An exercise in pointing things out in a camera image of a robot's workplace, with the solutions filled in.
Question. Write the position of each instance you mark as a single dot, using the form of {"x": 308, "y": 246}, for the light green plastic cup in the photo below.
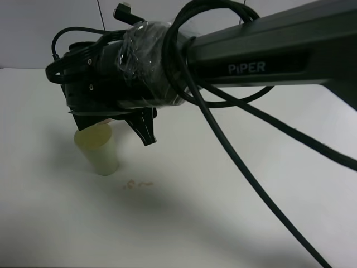
{"x": 98, "y": 146}

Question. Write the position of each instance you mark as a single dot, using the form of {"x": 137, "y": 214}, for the clear plastic beverage bottle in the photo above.
{"x": 106, "y": 121}

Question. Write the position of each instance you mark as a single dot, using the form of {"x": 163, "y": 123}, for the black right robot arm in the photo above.
{"x": 129, "y": 74}

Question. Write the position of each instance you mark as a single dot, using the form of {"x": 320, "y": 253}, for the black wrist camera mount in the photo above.
{"x": 123, "y": 13}

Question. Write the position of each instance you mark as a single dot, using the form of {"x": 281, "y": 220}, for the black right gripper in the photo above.
{"x": 94, "y": 98}

